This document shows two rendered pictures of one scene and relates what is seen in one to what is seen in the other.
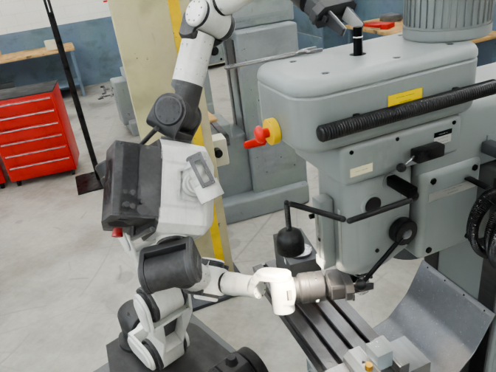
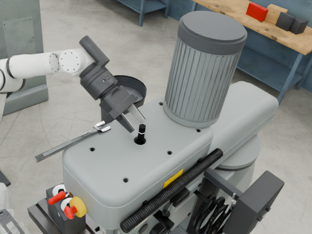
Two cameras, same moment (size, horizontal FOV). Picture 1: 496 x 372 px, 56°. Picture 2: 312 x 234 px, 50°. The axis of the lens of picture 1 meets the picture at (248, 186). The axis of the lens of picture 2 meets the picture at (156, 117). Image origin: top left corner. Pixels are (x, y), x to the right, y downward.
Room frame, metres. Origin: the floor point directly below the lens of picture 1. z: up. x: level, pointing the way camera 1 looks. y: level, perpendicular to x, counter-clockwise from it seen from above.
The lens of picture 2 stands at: (0.45, 0.09, 2.61)
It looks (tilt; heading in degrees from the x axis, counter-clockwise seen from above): 40 degrees down; 326
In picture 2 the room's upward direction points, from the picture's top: 10 degrees clockwise
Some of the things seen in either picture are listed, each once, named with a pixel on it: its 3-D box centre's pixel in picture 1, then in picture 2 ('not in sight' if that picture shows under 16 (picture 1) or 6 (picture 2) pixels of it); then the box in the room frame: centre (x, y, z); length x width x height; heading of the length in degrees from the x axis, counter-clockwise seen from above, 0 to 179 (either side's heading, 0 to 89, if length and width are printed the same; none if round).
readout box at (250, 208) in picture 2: not in sight; (254, 208); (0.85, -0.68, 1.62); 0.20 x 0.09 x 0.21; 109
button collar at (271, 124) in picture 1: (271, 131); (77, 206); (1.00, -0.07, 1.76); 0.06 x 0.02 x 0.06; 19
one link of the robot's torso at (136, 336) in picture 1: (159, 340); not in sight; (1.52, 0.47, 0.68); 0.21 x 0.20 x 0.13; 37
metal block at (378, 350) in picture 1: (379, 354); not in sight; (0.99, -0.32, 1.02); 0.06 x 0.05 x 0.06; 19
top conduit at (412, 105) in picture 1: (411, 108); (177, 184); (0.95, -0.37, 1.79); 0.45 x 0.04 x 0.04; 109
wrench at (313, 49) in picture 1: (272, 57); (73, 141); (1.13, -0.10, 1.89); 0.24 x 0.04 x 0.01; 107
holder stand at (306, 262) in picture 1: (297, 263); (66, 209); (1.50, -0.15, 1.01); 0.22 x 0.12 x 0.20; 10
